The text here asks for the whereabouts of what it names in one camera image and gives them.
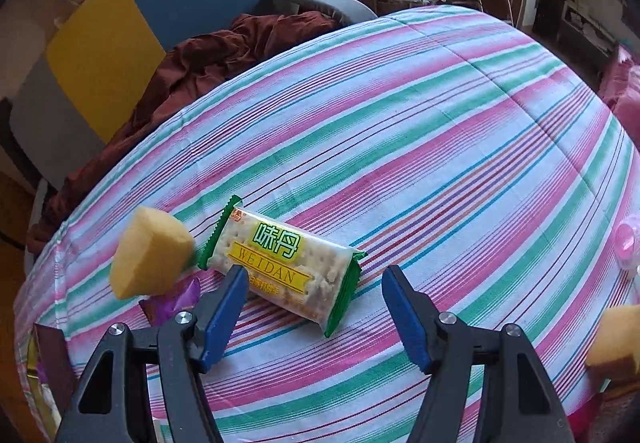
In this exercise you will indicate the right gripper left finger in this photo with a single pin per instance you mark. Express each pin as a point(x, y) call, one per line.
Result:
point(112, 402)

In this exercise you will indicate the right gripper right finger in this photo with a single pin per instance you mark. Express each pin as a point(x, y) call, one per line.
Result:
point(518, 403)

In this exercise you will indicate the purple snack packet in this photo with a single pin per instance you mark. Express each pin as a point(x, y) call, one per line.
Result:
point(182, 297)

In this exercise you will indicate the yellow sponge block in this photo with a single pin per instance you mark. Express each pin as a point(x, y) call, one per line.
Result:
point(151, 254)

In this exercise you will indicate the Weidan cracker pack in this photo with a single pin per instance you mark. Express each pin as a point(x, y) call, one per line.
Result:
point(301, 272)

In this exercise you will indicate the dark red storage box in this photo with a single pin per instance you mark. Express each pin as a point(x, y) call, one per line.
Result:
point(53, 365)

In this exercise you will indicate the small yellow sponge piece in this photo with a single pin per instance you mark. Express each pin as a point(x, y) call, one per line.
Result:
point(614, 353)

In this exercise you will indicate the striped bed sheet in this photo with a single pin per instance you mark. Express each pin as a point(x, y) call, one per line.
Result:
point(441, 140)

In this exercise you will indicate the pink quilt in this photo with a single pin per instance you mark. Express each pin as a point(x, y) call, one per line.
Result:
point(620, 90)

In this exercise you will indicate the maroon blanket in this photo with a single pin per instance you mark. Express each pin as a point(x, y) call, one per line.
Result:
point(189, 71)

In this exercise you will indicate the blue yellow armchair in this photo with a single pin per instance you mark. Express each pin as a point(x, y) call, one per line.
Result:
point(84, 85)

